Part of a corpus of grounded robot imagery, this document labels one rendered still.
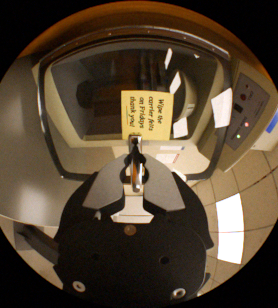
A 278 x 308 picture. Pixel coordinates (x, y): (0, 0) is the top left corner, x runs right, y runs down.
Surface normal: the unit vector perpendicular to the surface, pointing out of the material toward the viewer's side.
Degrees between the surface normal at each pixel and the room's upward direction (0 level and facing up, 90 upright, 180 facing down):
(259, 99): 135
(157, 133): 90
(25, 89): 0
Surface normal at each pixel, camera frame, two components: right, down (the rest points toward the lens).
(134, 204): -0.02, -0.58
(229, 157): -0.71, 0.58
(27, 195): 1.00, 0.00
